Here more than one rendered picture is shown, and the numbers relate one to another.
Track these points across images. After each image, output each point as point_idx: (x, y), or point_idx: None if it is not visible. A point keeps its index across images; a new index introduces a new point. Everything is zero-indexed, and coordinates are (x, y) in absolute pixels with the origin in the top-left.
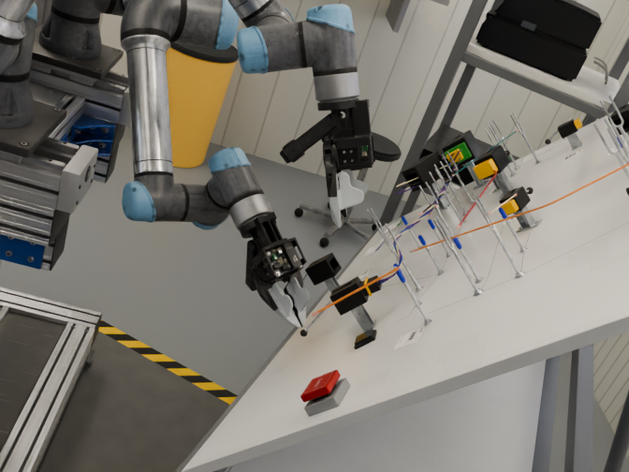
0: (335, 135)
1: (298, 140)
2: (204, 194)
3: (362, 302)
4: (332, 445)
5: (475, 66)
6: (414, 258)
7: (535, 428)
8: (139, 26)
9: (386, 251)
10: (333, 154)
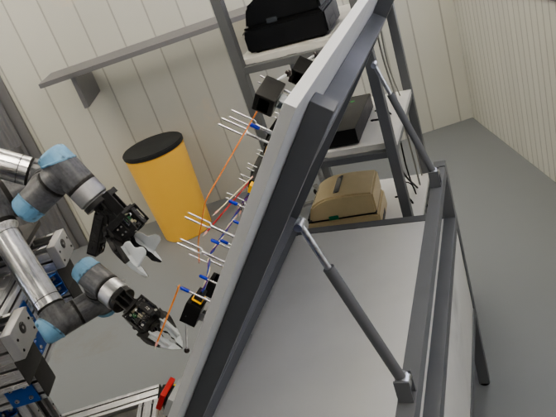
0: (107, 222)
1: (89, 239)
2: (87, 298)
3: (198, 311)
4: (266, 408)
5: (256, 70)
6: None
7: (433, 301)
8: None
9: None
10: (112, 236)
